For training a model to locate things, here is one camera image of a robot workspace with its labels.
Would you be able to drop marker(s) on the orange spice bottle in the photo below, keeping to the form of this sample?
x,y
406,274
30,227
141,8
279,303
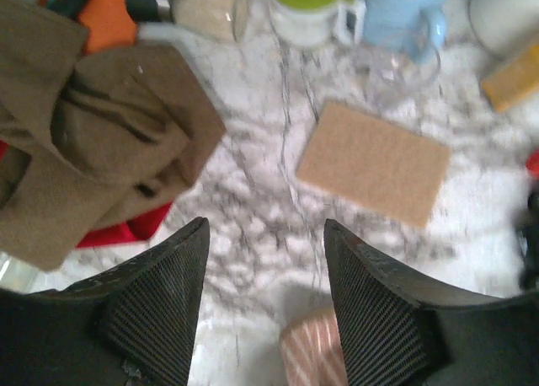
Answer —
x,y
513,81

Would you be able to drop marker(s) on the white thermos jug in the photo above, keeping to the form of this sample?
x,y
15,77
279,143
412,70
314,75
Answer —
x,y
504,26

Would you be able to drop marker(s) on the brown cloth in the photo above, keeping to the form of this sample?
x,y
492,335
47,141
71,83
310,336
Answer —
x,y
51,92

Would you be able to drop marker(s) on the blue mug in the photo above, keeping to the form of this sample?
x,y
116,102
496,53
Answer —
x,y
419,26

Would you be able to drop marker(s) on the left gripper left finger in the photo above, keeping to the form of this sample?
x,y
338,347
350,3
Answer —
x,y
132,324

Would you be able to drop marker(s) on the pink striped towel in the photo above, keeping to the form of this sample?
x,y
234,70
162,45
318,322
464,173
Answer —
x,y
311,350

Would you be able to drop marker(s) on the red cloth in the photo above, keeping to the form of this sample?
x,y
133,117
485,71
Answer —
x,y
135,228

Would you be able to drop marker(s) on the tan scouring pad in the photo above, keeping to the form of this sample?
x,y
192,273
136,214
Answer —
x,y
374,163

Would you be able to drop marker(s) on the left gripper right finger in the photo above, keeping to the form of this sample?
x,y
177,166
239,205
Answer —
x,y
398,326

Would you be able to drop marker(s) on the pile of coffee capsules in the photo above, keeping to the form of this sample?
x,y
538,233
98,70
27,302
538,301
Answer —
x,y
527,232

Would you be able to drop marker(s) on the clear glass cup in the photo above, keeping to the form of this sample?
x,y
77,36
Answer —
x,y
401,67

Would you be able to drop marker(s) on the green lidded white cup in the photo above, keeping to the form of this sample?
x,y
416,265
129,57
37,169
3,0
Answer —
x,y
311,23

